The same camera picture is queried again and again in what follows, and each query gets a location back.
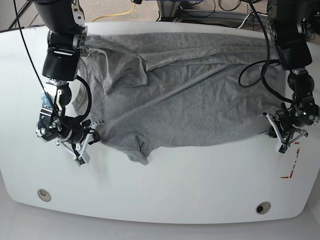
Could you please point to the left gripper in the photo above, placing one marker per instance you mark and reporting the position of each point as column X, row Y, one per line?
column 282, row 130

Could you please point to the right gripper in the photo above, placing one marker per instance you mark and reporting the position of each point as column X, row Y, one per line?
column 76, row 143

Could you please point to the grey t-shirt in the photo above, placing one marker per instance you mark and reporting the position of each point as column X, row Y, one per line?
column 175, row 89

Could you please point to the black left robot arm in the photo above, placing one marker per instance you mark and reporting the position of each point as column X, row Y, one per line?
column 287, row 47

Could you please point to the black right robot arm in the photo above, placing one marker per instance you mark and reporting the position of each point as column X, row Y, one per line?
column 66, row 39

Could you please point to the red tape rectangle marking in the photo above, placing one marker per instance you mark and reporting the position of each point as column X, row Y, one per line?
column 288, row 161

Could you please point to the right table grommet hole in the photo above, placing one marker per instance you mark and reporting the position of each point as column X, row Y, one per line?
column 263, row 208

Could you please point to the table grommet hole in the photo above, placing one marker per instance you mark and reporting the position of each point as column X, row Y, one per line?
column 44, row 195
column 263, row 208

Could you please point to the left table grommet hole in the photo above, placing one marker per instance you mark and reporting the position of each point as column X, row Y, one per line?
column 44, row 195

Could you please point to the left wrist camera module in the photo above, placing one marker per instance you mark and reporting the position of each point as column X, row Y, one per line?
column 283, row 149

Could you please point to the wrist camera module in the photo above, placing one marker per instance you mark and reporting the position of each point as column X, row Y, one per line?
column 82, row 159
column 283, row 149

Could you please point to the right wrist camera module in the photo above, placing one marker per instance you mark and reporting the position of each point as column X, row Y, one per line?
column 82, row 159

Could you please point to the aluminium frame structure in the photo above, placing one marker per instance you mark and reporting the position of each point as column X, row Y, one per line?
column 185, row 11

